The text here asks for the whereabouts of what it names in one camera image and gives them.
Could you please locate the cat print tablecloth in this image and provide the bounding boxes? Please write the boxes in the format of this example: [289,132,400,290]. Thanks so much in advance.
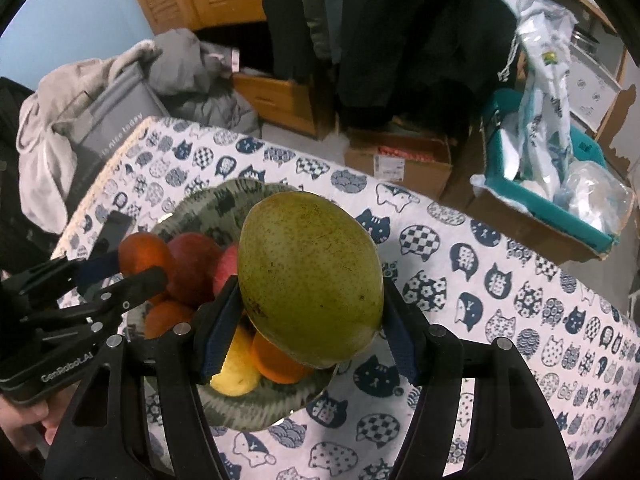
[52,116,640,480]

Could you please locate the teal plastic crate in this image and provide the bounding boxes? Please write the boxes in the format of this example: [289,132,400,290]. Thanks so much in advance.
[477,89,618,253]

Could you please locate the person's left hand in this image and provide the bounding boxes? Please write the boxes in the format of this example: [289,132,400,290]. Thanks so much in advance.
[0,392,68,458]

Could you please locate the dark cloth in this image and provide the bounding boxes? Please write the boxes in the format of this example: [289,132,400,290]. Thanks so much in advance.
[0,77,51,271]

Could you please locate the cardboard box with red contents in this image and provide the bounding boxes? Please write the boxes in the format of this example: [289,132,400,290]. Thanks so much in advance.
[345,127,453,201]

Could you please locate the orange tangerine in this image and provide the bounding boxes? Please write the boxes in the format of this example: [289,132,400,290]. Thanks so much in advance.
[250,332,313,385]
[118,232,176,306]
[144,300,196,341]

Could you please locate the grey clothes pile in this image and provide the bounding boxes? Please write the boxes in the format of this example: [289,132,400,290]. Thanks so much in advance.
[150,27,261,138]

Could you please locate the steel basin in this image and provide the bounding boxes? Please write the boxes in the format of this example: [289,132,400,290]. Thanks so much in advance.
[570,27,598,53]

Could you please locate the light red apple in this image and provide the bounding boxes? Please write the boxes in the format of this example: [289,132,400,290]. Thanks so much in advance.
[212,242,241,296]

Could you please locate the green-yellow mango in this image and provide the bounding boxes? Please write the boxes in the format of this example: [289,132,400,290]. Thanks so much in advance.
[237,191,386,371]

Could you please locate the green glass plate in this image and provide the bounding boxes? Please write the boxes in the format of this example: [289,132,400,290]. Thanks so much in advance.
[125,177,341,433]

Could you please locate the grey jacket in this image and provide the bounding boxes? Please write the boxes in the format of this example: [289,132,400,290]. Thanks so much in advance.
[305,0,341,63]

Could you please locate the clear plastic bag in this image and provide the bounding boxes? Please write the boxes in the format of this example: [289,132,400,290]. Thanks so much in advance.
[555,160,635,236]

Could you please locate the dark olive-lined coat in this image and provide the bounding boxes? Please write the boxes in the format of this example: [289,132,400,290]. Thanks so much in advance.
[262,0,313,78]

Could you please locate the printed white plastic bag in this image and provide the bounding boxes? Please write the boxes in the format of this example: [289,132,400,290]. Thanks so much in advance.
[497,0,578,198]

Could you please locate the dark red apple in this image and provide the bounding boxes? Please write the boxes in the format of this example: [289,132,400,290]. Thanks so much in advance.
[165,232,223,306]

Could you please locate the yellow lemon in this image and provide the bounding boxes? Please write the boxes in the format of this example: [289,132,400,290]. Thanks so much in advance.
[210,325,261,397]

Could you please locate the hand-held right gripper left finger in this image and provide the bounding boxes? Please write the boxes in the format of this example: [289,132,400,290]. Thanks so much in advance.
[42,275,241,480]

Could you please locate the large cardboard box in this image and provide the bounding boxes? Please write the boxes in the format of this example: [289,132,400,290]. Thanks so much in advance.
[467,175,616,261]

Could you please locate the grey fabric storage bag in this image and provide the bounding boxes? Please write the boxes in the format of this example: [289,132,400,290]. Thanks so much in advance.
[55,62,173,206]

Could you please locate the wooden drawer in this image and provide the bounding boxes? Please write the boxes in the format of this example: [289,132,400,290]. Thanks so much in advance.
[232,72,321,138]

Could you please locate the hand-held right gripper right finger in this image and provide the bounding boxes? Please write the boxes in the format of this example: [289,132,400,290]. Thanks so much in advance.
[382,280,573,480]

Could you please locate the light grey hoodie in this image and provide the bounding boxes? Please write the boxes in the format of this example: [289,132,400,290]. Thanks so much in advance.
[17,40,161,233]

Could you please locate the wooden shelf rack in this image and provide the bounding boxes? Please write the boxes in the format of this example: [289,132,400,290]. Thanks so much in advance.
[530,0,631,141]

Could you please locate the white door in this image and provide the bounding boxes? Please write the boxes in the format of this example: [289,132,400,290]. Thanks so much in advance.
[597,60,640,181]

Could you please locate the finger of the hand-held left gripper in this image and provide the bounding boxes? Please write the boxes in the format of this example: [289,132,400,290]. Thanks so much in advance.
[20,267,168,333]
[10,210,133,306]

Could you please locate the large black coat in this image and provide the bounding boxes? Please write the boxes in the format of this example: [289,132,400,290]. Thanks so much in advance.
[335,0,518,131]

